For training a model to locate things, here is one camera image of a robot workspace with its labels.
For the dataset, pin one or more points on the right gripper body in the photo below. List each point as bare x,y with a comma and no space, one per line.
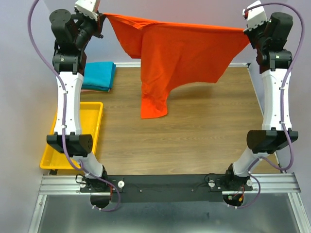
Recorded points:
255,36

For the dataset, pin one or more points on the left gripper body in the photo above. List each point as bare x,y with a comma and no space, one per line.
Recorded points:
87,26

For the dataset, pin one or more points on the orange t shirt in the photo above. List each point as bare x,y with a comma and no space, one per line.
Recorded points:
175,54

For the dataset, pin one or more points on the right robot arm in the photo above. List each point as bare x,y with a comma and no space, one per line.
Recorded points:
268,35

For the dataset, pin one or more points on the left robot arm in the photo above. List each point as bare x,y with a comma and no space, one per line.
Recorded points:
72,34

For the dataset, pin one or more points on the white table edge strip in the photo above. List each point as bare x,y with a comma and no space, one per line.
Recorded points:
138,64

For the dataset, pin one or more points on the teal folded t shirt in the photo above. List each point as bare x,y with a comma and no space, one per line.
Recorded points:
99,74

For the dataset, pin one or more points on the pink folded t shirt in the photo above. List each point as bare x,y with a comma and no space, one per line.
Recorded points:
94,91

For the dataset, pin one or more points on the yellow plastic bin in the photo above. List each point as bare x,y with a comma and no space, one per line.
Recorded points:
90,118

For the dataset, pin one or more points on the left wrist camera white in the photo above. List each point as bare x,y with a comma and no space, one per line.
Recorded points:
88,8

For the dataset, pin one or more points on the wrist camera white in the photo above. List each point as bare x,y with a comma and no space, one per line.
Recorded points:
255,15
88,8

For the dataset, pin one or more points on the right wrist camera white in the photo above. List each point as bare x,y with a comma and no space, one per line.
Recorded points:
255,15

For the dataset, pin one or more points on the aluminium frame rail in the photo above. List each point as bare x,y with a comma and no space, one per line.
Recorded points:
270,184

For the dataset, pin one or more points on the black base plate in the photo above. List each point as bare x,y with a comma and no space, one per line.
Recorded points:
209,187

